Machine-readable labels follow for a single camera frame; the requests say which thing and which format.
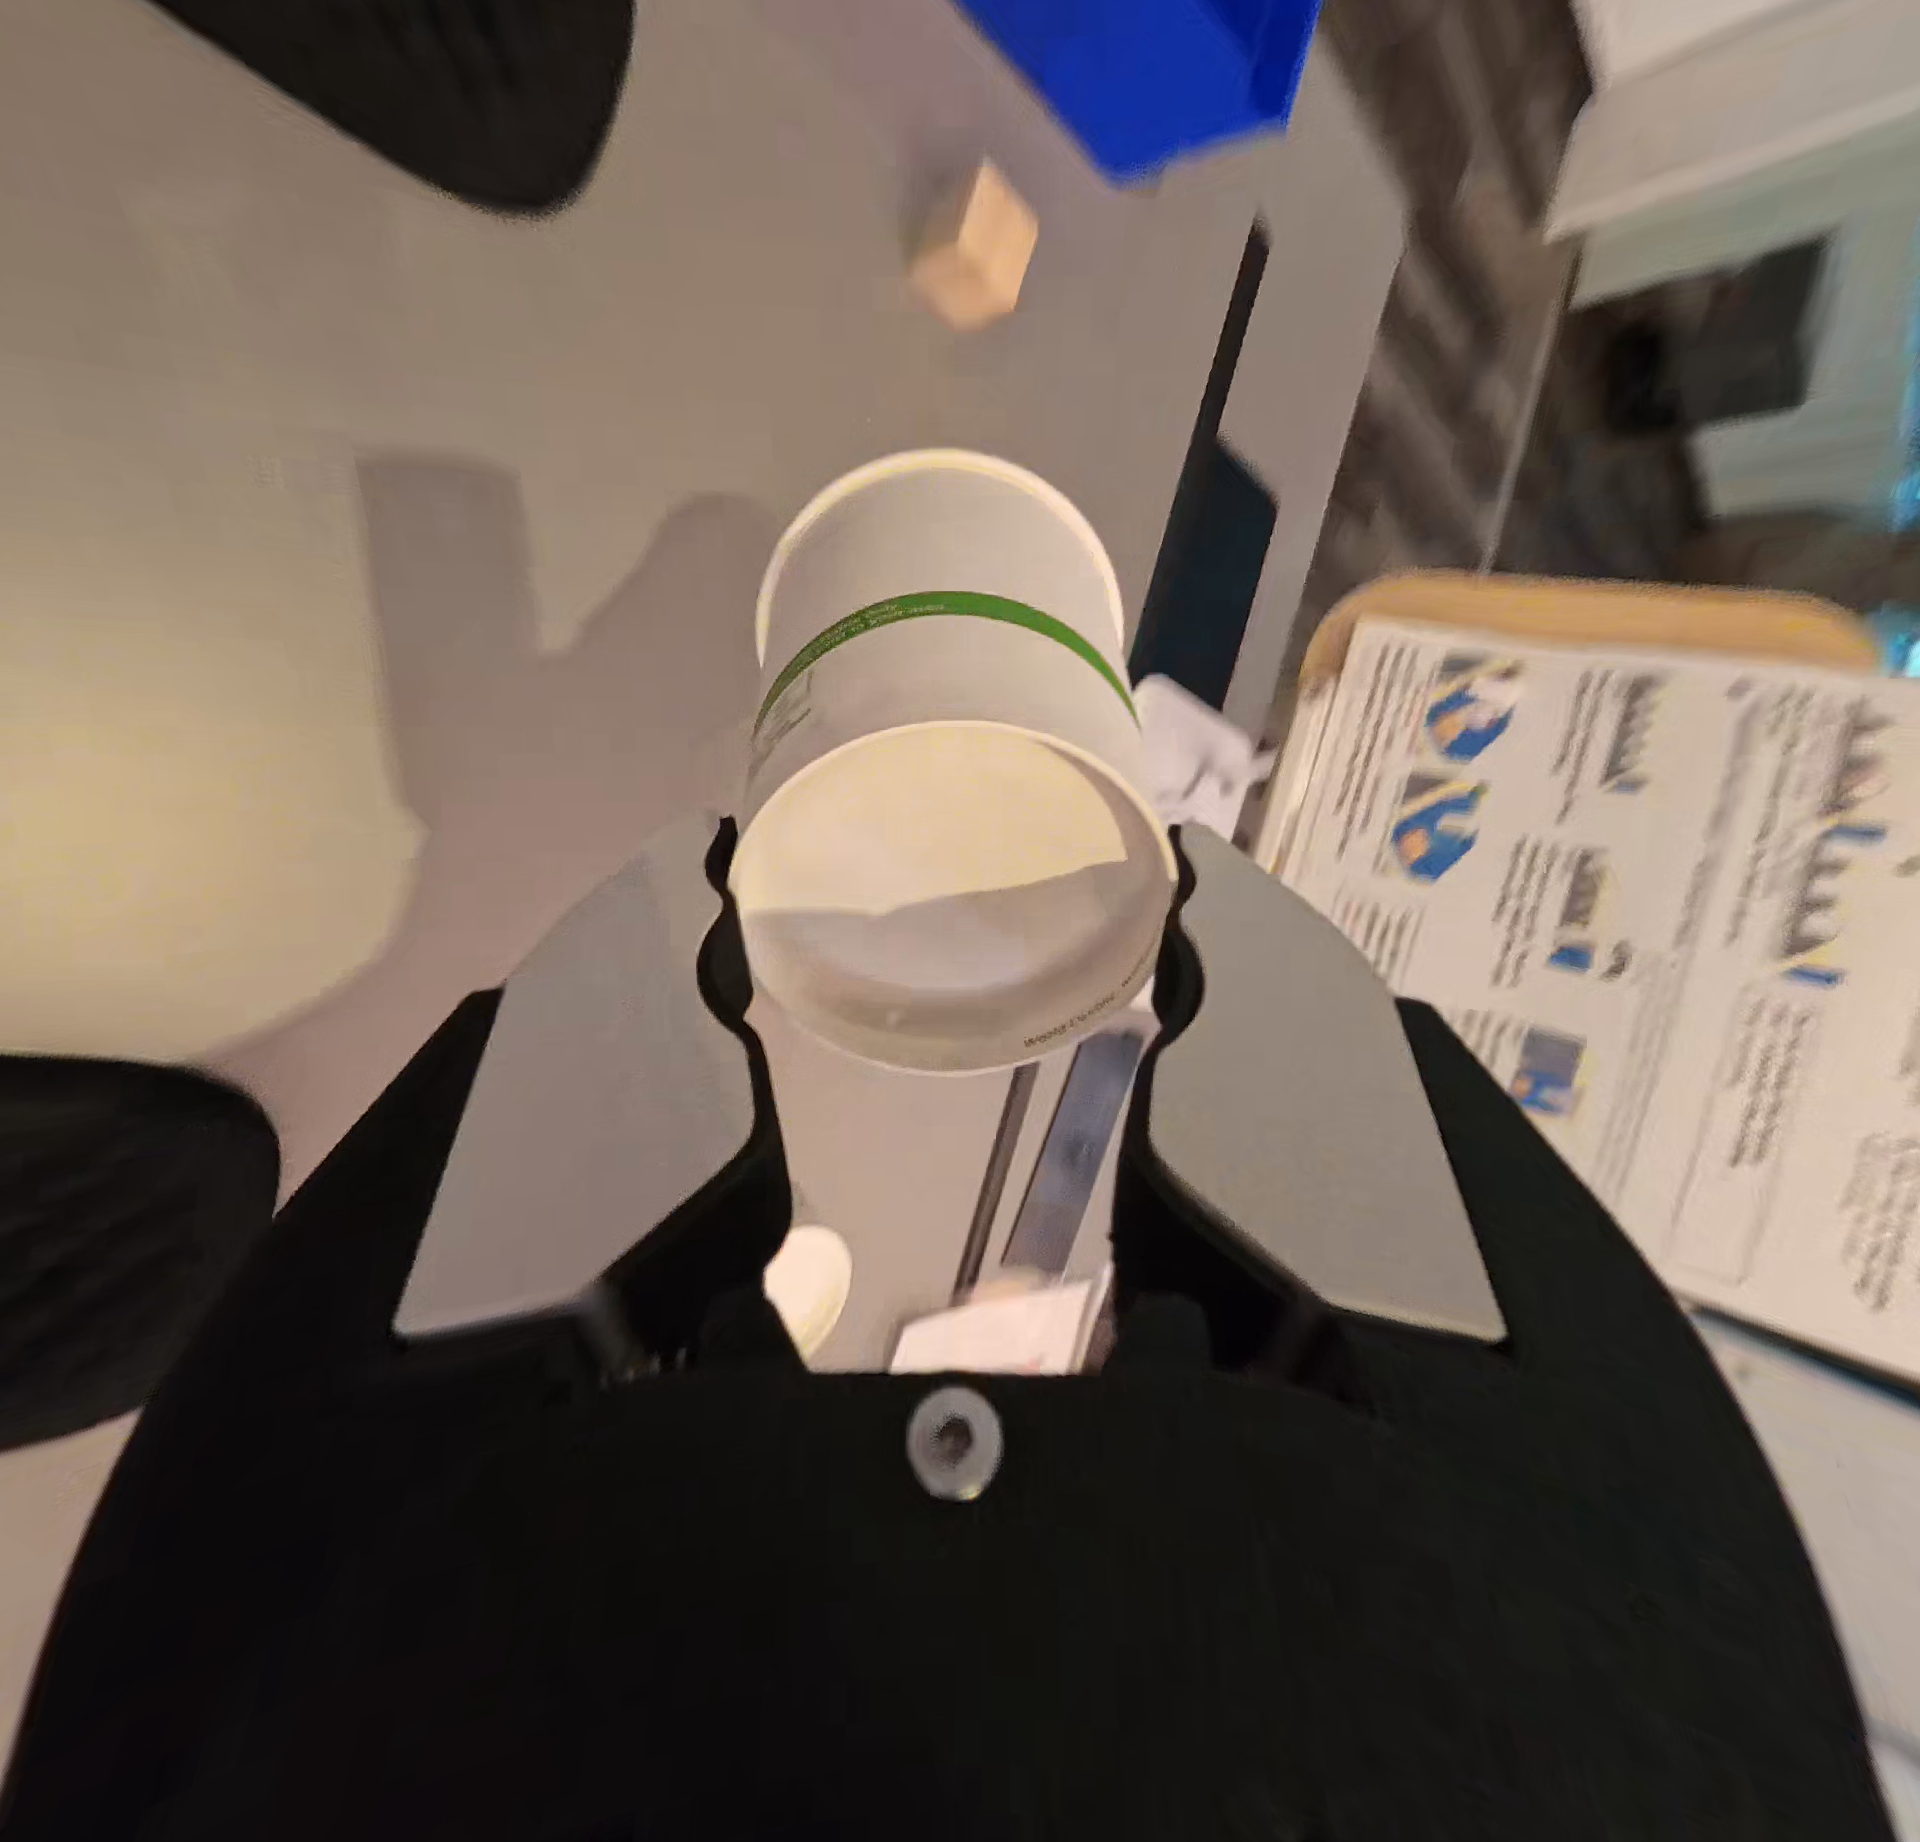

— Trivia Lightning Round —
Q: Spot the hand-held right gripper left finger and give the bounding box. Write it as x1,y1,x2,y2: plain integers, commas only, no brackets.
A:
394,818,794,1389

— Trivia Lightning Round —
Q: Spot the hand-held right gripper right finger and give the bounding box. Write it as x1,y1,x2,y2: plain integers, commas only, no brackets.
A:
1118,823,1510,1387

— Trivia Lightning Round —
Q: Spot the white paper cup green band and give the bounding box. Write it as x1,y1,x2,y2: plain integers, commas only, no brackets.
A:
763,1225,854,1368
735,447,1179,1077

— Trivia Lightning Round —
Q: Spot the wooden cube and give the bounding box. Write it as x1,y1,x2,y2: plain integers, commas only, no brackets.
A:
904,159,1041,332

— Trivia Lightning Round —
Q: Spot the blue plastic bin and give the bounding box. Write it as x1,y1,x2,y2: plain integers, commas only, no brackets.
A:
877,0,1344,187

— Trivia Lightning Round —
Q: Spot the printed instruction sheet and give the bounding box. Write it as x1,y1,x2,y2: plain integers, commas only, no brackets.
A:
1260,613,1920,1387

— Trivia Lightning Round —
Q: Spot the instruction sheet on wooden stand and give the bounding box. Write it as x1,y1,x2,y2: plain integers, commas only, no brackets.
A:
1132,570,1920,1387

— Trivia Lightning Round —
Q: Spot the white furniture panel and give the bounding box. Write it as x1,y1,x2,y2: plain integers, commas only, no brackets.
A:
1546,0,1920,247

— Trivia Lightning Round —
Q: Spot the black desk cable slot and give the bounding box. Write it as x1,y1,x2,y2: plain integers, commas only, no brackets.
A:
1132,215,1280,704
998,1032,1149,1282

